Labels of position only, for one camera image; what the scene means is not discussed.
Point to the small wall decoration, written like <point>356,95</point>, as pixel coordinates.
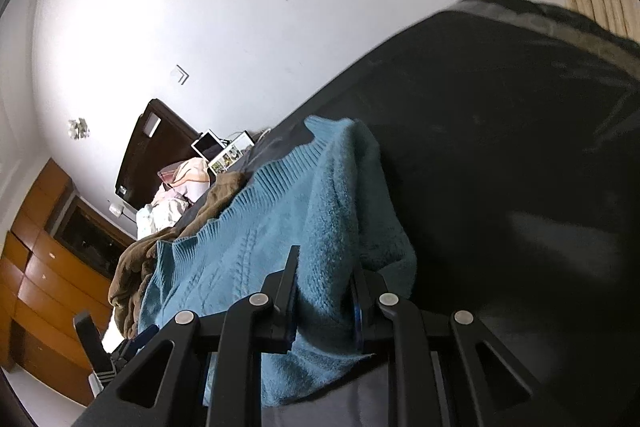
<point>79,128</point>

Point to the dark bed sheet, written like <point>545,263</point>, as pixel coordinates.
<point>500,132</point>

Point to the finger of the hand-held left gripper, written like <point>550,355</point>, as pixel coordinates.
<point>145,338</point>

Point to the white framed tablet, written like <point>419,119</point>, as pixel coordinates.
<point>207,146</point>

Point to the pale floral cloth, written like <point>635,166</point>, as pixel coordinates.
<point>160,217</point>

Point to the peach pink plush cloth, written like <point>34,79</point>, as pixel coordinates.
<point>185,177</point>

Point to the blue knit sweater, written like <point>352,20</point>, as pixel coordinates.
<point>320,217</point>

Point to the dark brown headboard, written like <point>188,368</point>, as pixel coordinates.
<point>145,147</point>

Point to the brown fuzzy garment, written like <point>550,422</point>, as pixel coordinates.
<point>131,264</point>

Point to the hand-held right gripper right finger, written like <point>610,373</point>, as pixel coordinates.
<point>357,314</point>

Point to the printed picture box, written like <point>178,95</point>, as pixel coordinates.
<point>230,154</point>

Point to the wooden wardrobe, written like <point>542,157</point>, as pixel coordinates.
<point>45,287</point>

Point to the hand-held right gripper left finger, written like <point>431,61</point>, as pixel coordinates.
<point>287,302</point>

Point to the white wall socket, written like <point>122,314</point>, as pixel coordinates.
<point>182,74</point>

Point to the white bedside wall switch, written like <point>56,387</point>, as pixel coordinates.
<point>116,208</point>

